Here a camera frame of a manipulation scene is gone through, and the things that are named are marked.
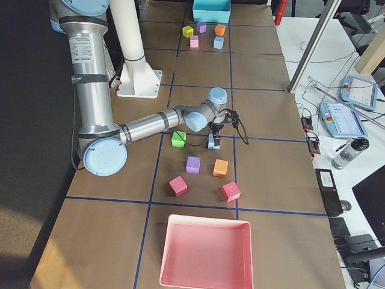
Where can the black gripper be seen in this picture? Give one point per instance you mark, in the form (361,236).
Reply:
(217,127)

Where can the light blue block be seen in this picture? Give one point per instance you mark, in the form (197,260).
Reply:
(218,42)
(211,143)

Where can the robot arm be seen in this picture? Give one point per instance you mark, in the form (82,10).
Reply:
(102,142)

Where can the orange foam block right side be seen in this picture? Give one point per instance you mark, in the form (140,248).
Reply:
(220,168)

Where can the orange foam block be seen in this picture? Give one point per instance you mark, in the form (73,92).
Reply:
(220,168)
(220,30)

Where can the purple foam block right side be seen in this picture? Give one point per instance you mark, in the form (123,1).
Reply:
(193,165)

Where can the purple foam block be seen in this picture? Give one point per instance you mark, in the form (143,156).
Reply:
(193,165)
(201,27)

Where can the green foam block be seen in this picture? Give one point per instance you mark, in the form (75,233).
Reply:
(178,139)

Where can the dark pink foam block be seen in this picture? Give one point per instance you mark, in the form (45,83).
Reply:
(230,191)

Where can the magenta foam block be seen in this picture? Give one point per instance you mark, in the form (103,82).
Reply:
(178,186)

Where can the orange foam block left side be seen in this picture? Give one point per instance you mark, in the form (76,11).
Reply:
(220,30)

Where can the yellow foam block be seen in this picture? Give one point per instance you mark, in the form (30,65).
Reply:
(187,31)

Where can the purple foam block left side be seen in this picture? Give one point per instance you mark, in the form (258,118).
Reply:
(201,27)

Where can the pink plastic tray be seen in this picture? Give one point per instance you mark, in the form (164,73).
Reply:
(202,252)

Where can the black power box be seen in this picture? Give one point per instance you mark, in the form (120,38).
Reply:
(328,192)

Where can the near teach pendant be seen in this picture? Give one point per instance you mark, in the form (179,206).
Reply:
(340,121)

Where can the teach pendant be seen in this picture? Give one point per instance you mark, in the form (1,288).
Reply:
(340,121)
(359,92)

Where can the teal plastic bin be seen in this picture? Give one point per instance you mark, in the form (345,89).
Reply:
(216,11)

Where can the clear water bottle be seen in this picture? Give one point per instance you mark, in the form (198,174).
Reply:
(349,152)

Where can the red cylinder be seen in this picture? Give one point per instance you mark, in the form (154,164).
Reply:
(280,12)

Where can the far teach pendant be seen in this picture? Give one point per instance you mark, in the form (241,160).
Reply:
(359,92)

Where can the black monitor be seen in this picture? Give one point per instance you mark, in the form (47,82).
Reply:
(369,194)

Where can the aluminium frame post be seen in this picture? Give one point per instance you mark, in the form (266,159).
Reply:
(327,15)

